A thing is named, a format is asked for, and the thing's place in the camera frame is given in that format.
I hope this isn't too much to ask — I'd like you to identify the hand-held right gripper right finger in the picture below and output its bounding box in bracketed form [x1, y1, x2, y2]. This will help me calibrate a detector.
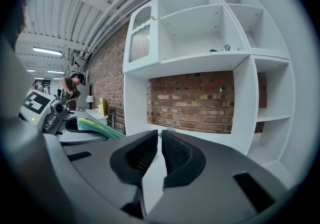
[147, 129, 288, 224]

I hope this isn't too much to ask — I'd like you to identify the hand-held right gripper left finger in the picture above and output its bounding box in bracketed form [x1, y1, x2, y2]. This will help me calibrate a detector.
[42, 129, 159, 224]

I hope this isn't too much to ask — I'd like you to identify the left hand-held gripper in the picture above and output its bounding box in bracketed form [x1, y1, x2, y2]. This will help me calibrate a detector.
[19, 89, 109, 145]

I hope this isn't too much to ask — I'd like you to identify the clear bag with green zip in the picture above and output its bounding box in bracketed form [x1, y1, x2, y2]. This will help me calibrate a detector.
[76, 116, 126, 140]

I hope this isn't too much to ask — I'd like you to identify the white side table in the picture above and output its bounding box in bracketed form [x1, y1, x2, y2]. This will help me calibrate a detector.
[74, 107, 110, 125]

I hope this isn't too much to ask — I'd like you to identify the pale yellow box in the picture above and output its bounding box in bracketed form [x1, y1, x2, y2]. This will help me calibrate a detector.
[98, 97, 108, 116]

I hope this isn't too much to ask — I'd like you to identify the black metal rack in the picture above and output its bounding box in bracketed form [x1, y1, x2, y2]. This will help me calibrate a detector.
[107, 107, 126, 135]

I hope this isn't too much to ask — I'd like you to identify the white table lamp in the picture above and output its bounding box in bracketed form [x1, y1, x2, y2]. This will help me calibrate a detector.
[85, 95, 95, 110]

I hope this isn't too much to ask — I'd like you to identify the long ceiling tube light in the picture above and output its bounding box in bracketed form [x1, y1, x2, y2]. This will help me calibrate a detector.
[32, 46, 63, 56]

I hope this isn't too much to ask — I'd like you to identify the white desk with shelf unit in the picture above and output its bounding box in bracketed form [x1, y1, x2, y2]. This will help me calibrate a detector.
[122, 0, 297, 186]

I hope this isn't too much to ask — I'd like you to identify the silver metal bracket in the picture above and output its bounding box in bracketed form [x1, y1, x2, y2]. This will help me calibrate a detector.
[209, 44, 232, 53]

